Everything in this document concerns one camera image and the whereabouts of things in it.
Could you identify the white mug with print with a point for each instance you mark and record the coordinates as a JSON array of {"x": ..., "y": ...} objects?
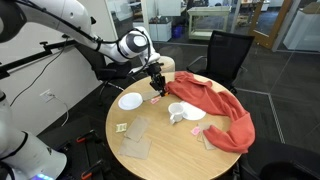
[{"x": 175, "y": 110}]

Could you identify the large white plate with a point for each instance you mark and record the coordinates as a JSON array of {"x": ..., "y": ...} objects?
[{"x": 130, "y": 101}]

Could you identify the white low cabinet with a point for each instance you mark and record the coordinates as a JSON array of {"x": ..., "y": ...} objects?
[{"x": 161, "y": 31}]

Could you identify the beige round stool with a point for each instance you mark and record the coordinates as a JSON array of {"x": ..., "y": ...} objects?
[{"x": 168, "y": 63}]

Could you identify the brown paper napkin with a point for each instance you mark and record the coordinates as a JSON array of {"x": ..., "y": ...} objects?
[
  {"x": 204, "y": 126},
  {"x": 135, "y": 149},
  {"x": 136, "y": 128}
]

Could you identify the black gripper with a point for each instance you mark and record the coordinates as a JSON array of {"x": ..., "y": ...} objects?
[{"x": 156, "y": 73}]

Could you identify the pale green side table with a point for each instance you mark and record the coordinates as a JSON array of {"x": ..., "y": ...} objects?
[{"x": 208, "y": 11}]

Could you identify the black mounting pole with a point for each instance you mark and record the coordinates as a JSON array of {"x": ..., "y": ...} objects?
[{"x": 26, "y": 60}]

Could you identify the small white plate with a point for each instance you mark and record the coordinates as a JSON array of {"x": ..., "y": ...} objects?
[{"x": 195, "y": 113}]

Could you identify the black and orange clamp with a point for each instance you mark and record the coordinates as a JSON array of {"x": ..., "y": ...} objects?
[
  {"x": 81, "y": 138},
  {"x": 87, "y": 174}
]

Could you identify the white counter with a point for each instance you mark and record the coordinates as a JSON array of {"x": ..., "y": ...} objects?
[{"x": 303, "y": 30}]

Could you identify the black mesh office chair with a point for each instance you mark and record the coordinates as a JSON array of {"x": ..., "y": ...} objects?
[
  {"x": 283, "y": 166},
  {"x": 110, "y": 71},
  {"x": 230, "y": 53}
]

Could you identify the white wall outlet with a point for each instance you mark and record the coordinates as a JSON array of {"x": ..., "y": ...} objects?
[{"x": 46, "y": 96}]

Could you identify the grey napkin left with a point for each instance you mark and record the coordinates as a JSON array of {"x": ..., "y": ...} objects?
[{"x": 146, "y": 95}]

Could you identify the blue bin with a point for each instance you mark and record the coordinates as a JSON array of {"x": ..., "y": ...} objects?
[{"x": 176, "y": 32}]

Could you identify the black robot cart platform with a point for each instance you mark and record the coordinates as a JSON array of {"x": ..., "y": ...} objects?
[{"x": 66, "y": 133}]

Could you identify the red cloth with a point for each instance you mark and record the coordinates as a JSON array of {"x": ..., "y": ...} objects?
[{"x": 213, "y": 96}]

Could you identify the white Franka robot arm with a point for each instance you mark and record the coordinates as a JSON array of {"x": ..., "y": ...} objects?
[{"x": 66, "y": 13}]

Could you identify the wooden door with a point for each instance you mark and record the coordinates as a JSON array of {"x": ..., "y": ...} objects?
[{"x": 266, "y": 36}]

